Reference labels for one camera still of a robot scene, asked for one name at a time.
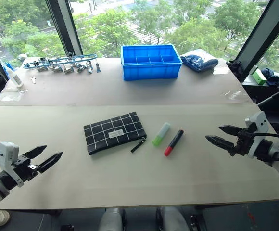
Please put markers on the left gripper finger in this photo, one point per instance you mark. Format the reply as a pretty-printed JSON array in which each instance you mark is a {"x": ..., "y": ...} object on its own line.
[
  {"x": 49, "y": 163},
  {"x": 34, "y": 151}
]

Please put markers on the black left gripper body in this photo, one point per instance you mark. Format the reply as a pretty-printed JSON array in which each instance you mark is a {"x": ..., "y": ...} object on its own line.
[{"x": 25, "y": 168}]

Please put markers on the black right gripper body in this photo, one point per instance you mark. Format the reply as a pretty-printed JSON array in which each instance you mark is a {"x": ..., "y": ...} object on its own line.
[{"x": 244, "y": 142}]

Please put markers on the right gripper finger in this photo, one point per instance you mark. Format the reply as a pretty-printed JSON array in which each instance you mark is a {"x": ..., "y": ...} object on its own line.
[
  {"x": 222, "y": 143},
  {"x": 231, "y": 130}
]

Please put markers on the red and black marker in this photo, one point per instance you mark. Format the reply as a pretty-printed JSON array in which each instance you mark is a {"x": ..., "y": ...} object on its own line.
[{"x": 174, "y": 143}]

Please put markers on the green highlighter pen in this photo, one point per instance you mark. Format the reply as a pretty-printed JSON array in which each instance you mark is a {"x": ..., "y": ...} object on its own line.
[{"x": 161, "y": 134}]

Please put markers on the black grid pencil pouch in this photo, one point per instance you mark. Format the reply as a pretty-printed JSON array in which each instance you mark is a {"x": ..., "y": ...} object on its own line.
[{"x": 113, "y": 132}]

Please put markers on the clear plastic film scrap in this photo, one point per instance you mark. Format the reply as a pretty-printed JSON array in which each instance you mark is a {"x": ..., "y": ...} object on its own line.
[
  {"x": 233, "y": 94},
  {"x": 12, "y": 95}
]

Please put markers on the white shoe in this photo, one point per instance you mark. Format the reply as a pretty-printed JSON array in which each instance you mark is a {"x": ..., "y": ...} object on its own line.
[{"x": 2, "y": 217}]

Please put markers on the green and white box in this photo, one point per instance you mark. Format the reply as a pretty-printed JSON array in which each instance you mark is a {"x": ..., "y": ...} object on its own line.
[{"x": 257, "y": 77}]

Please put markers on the black crumpled cloth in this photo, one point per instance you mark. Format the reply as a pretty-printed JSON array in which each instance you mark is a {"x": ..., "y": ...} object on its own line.
[{"x": 234, "y": 66}]

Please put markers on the dark blue cloth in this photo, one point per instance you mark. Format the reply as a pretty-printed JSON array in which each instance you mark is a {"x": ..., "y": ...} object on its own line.
[{"x": 273, "y": 77}]

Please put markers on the silver key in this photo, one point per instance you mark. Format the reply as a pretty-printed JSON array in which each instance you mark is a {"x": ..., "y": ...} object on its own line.
[{"x": 33, "y": 79}]

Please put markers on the blue crumpled plastic bag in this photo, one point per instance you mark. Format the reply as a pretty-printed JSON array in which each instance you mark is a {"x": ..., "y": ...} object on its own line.
[{"x": 198, "y": 61}]

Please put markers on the white glue bottle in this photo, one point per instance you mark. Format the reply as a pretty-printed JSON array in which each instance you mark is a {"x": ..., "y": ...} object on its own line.
[{"x": 14, "y": 78}]

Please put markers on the grey rounded robot leg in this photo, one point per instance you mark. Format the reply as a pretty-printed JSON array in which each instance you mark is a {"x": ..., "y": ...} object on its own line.
[
  {"x": 110, "y": 220},
  {"x": 174, "y": 219}
]

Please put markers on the blue clip drying hanger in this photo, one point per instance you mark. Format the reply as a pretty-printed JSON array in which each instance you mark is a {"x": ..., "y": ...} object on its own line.
[{"x": 57, "y": 63}]

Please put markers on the blue plastic compartment bin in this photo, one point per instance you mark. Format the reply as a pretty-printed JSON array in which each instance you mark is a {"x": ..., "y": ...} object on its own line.
[{"x": 151, "y": 68}]

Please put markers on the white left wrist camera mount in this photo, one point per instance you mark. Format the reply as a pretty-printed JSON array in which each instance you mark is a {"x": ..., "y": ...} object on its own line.
[{"x": 6, "y": 150}]

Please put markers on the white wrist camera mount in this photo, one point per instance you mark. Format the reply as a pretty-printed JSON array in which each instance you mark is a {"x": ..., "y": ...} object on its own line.
[
  {"x": 6, "y": 150},
  {"x": 258, "y": 119}
]

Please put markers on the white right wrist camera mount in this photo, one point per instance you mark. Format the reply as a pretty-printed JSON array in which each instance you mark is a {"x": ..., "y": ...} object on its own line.
[{"x": 258, "y": 119}]

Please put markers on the black window frame post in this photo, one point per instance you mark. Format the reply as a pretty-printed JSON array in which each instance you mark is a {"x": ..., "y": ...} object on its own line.
[
  {"x": 66, "y": 26},
  {"x": 262, "y": 33}
]

